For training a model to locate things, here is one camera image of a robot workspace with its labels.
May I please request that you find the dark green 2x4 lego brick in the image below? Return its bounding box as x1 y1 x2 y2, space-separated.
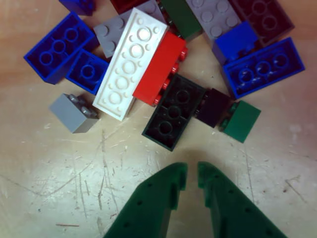
141 73 208 152

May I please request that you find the white 2x6 lego brick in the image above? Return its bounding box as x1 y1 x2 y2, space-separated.
92 7 168 121

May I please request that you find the grey 2x4 lego brick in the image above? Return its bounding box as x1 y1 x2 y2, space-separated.
185 0 243 49
93 0 167 60

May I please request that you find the grey 2x2 lego brick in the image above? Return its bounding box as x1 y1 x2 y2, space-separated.
49 93 99 134

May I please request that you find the blue 2x4 lego brick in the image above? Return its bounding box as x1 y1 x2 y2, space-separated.
222 37 306 100
23 11 98 85

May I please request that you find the green 2x2 lego brick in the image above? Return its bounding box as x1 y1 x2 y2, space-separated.
219 100 262 144

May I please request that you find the red 2x4 lego brick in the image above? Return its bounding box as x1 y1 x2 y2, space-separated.
132 31 189 107

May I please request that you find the black 2x2 lego brick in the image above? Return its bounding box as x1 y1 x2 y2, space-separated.
195 88 232 129

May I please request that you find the dark grey 2x6 lego brick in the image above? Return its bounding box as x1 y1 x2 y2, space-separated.
229 0 296 48

